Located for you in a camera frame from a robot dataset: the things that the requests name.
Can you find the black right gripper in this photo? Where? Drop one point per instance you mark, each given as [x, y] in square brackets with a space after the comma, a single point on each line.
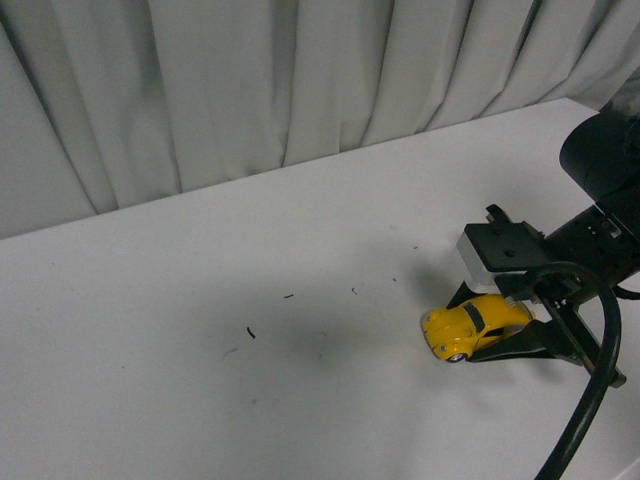
[562, 271]

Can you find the yellow beetle toy car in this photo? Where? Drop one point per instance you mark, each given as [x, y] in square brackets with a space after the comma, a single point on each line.
[455, 334]

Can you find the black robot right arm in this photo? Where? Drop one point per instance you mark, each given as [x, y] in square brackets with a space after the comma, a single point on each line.
[602, 156]

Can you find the grey pleated curtain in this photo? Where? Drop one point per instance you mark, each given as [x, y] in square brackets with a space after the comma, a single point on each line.
[110, 104]

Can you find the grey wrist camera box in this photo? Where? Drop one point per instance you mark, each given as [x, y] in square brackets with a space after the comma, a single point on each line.
[477, 278]

